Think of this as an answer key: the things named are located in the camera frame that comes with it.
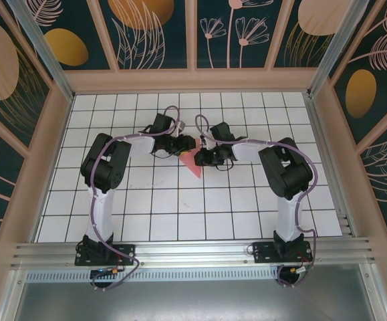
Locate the grey metal sheet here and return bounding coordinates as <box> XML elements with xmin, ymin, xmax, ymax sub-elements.
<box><xmin>0</xmin><ymin>267</ymin><xmax>387</xmax><ymax>321</ymax></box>

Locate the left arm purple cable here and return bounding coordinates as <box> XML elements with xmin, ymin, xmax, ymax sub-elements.
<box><xmin>89</xmin><ymin>105</ymin><xmax>183</xmax><ymax>292</ymax></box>

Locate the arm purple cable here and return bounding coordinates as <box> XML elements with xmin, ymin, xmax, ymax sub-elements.
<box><xmin>195</xmin><ymin>114</ymin><xmax>317</xmax><ymax>288</ymax></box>
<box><xmin>89</xmin><ymin>105</ymin><xmax>183</xmax><ymax>292</ymax></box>

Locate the long aluminium mounting rail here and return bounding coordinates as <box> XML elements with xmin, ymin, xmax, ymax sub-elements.
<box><xmin>11</xmin><ymin>237</ymin><xmax>378</xmax><ymax>268</ymax></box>

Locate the aluminium side rail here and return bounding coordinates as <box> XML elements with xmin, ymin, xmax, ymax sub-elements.
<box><xmin>305</xmin><ymin>93</ymin><xmax>358</xmax><ymax>237</ymax></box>

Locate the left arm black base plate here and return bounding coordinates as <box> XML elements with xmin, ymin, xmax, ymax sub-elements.
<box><xmin>75</xmin><ymin>243</ymin><xmax>137</xmax><ymax>267</ymax></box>

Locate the slotted grey cable duct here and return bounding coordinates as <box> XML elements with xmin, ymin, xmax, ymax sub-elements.
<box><xmin>25</xmin><ymin>270</ymin><xmax>281</xmax><ymax>282</ymax></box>

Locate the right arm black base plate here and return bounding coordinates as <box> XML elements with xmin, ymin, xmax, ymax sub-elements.
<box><xmin>252</xmin><ymin>241</ymin><xmax>314</xmax><ymax>263</ymax></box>

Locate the aluminium frame post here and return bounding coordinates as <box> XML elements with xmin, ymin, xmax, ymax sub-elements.
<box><xmin>308</xmin><ymin>0</ymin><xmax>380</xmax><ymax>98</ymax></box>
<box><xmin>7</xmin><ymin>0</ymin><xmax>76</xmax><ymax>101</ymax></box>

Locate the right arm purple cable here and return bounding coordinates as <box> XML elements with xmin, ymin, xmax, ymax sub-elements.
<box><xmin>195</xmin><ymin>114</ymin><xmax>317</xmax><ymax>288</ymax></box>

